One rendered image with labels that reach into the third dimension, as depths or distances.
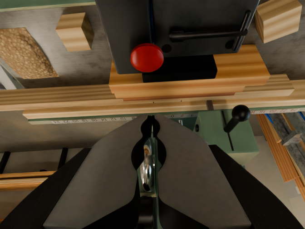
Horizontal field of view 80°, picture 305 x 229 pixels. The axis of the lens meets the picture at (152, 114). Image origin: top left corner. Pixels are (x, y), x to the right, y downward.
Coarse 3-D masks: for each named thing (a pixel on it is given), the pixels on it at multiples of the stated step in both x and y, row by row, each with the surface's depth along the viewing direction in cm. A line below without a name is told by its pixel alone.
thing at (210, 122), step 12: (204, 120) 26; (216, 120) 26; (228, 120) 26; (204, 132) 26; (216, 132) 25; (240, 132) 25; (252, 132) 25; (216, 144) 24; (228, 144) 24; (240, 144) 24; (252, 144) 24; (240, 156) 25; (252, 156) 25
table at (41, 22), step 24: (0, 0) 25; (24, 0) 25; (48, 0) 24; (72, 0) 24; (264, 0) 24; (0, 24) 26; (24, 24) 26; (48, 24) 26; (96, 24) 26; (48, 48) 29; (96, 48) 30; (264, 48) 30; (288, 48) 31; (72, 72) 34; (96, 72) 34; (288, 72) 35
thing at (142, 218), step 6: (144, 198) 37; (150, 198) 37; (144, 204) 36; (150, 204) 36; (144, 210) 35; (150, 210) 35; (144, 216) 35; (150, 216) 35; (138, 222) 35; (144, 222) 35; (150, 222) 34; (138, 228) 34; (144, 228) 35; (150, 228) 35
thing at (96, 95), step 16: (272, 80) 35; (288, 80) 35; (0, 96) 37; (16, 96) 36; (32, 96) 36; (48, 96) 36; (64, 96) 36; (80, 96) 35; (96, 96) 35; (112, 96) 35; (224, 96) 35; (240, 96) 35; (256, 96) 35; (272, 96) 35
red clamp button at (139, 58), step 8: (136, 48) 15; (144, 48) 15; (152, 48) 15; (136, 56) 16; (144, 56) 16; (152, 56) 16; (160, 56) 16; (136, 64) 17; (144, 64) 16; (152, 64) 16; (160, 64) 17
